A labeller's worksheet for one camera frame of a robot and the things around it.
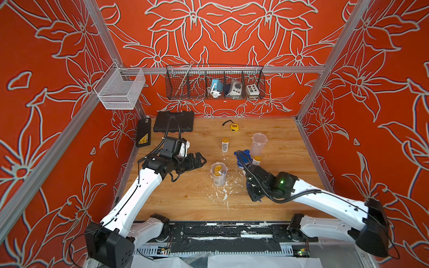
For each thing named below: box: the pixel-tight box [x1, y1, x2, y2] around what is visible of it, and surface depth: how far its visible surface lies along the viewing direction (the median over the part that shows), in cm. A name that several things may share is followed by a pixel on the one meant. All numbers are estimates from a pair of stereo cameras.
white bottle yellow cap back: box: [221, 137, 230, 153], surface depth 97 cm
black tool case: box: [153, 111, 195, 133], surface depth 116 cm
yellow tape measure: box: [222, 120, 240, 132], surface depth 115 cm
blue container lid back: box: [233, 149, 253, 170], surface depth 100 cm
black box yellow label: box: [135, 117, 152, 148], surface depth 113 cm
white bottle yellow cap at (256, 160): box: [251, 155, 262, 166], surface depth 89 cm
